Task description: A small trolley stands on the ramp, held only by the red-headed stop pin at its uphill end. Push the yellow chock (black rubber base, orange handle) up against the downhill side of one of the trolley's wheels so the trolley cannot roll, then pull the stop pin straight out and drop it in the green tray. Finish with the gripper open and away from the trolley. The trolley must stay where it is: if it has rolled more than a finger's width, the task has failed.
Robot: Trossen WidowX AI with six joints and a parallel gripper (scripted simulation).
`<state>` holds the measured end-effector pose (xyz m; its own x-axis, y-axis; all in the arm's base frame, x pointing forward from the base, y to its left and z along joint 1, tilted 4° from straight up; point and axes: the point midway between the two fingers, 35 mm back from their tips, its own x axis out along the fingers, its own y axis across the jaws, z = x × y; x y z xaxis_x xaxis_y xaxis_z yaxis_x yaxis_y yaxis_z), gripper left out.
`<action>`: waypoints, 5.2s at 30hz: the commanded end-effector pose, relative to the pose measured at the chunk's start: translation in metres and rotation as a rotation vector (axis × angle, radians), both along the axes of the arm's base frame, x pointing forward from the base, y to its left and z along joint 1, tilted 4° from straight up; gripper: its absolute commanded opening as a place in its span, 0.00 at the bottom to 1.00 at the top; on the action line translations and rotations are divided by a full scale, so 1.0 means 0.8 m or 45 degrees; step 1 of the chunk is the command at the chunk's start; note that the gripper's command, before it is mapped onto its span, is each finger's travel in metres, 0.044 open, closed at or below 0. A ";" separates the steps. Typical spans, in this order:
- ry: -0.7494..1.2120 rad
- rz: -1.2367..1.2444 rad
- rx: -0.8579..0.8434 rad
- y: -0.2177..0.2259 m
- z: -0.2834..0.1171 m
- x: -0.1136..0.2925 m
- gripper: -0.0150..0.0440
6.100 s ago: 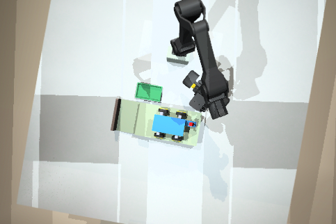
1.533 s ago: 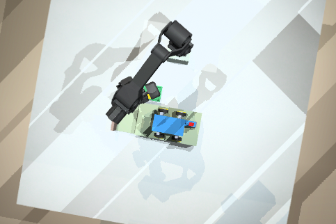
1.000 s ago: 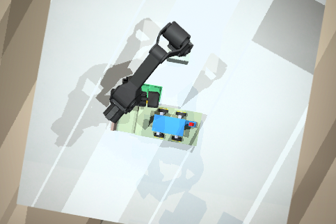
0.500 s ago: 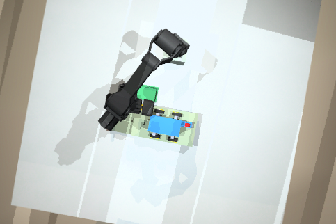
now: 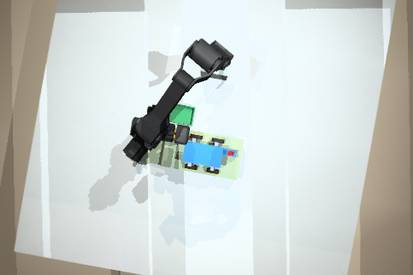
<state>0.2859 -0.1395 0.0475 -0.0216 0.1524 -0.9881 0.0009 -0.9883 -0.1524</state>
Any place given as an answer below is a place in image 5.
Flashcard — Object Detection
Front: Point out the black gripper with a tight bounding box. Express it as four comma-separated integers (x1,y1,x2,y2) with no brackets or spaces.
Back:
131,117,190,145

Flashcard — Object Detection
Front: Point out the green tray floor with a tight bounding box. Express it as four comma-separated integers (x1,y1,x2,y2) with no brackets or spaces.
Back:
169,105,194,125

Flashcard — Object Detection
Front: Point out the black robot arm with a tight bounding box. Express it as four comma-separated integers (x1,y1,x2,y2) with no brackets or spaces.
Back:
123,38,234,162

